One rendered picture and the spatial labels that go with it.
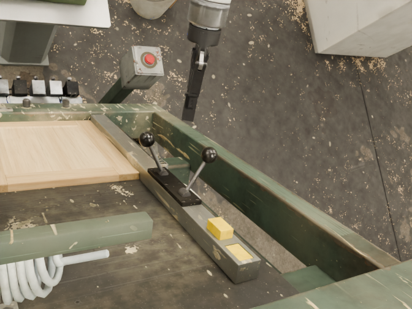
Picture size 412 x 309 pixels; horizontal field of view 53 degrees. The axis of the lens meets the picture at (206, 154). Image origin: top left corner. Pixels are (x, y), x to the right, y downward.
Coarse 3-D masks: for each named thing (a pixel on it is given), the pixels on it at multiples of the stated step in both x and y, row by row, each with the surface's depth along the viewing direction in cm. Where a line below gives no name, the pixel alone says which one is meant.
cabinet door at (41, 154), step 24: (0, 144) 116; (24, 144) 119; (48, 144) 121; (72, 144) 124; (96, 144) 125; (0, 168) 101; (24, 168) 103; (48, 168) 105; (72, 168) 107; (96, 168) 108; (120, 168) 110; (0, 192) 93
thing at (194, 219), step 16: (112, 128) 135; (128, 144) 123; (128, 160) 116; (144, 160) 112; (144, 176) 107; (160, 192) 99; (176, 208) 92; (192, 208) 89; (192, 224) 85; (208, 240) 80; (224, 240) 79; (224, 256) 75; (256, 256) 75; (224, 272) 76; (240, 272) 73; (256, 272) 75
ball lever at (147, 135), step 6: (144, 132) 96; (150, 132) 97; (144, 138) 95; (150, 138) 96; (144, 144) 96; (150, 144) 96; (150, 150) 98; (156, 156) 100; (156, 162) 100; (162, 168) 103; (162, 174) 101; (168, 174) 102
